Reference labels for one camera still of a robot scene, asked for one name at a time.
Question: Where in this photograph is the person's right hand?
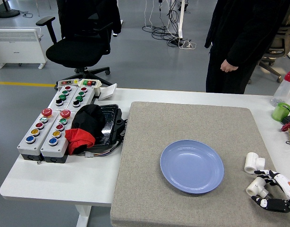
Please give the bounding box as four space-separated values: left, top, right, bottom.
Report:
220 59 239 73

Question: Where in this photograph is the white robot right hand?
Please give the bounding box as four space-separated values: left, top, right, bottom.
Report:
251 169 290 213

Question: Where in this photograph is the white tee fitting metal thread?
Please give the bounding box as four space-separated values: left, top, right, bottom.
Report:
246 176 270 198

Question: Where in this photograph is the all-white pipe tee fitting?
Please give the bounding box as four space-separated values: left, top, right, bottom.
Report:
244 152 266 175

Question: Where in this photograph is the clear bottle with red cap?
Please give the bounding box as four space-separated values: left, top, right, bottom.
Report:
270 68 290 107

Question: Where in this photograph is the blue plate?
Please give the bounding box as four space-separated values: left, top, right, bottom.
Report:
160 140 225 195

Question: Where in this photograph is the person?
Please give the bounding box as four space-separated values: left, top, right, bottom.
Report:
204 0 290 95

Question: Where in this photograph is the white power strip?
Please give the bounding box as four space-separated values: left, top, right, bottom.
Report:
182 40 197 50

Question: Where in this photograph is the tan office chair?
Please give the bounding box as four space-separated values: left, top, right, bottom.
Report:
258 9 290 83

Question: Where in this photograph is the green plastic cup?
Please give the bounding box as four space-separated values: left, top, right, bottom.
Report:
271 102 290 122

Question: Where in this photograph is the grey-brown mat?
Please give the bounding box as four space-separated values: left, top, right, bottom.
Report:
110 101 290 227

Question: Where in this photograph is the black tray device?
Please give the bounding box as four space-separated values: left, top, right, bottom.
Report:
88 104 129 152

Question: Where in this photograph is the black and red cloth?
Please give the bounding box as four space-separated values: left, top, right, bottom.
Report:
64 104 107 156

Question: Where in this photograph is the grey four-button control box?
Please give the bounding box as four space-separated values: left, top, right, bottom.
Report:
66 86 96 112
48 85 78 111

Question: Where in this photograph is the black office chair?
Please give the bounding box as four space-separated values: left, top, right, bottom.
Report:
35 9 114 87

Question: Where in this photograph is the grey button box emergency stop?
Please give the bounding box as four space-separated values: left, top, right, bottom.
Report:
40 109 76 164
17 108 60 161

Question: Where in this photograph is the white table leg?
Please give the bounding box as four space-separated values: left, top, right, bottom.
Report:
75 203 93 227

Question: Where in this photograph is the white panel heater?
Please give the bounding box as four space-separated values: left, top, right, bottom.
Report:
0 26 48 70

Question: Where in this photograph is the black round stand base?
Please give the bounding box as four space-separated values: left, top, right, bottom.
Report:
0 0 21 18

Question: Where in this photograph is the white desk post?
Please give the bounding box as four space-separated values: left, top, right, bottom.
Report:
177 0 185 40

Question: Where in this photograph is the black floor cable tangle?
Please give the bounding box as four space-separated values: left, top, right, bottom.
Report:
142 0 184 47

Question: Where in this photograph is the white hanging cable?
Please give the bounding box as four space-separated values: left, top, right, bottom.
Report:
144 0 155 30

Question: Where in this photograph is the white wall switch panel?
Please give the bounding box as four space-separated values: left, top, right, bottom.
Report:
98 83 118 101

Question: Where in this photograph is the white switch box green red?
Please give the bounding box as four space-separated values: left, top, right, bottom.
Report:
77 79 102 97

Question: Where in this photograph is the small grey switch box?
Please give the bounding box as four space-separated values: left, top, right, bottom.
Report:
56 79 80 90

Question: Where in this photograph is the wire bundle with white connector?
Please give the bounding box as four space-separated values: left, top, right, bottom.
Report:
82 141 123 158

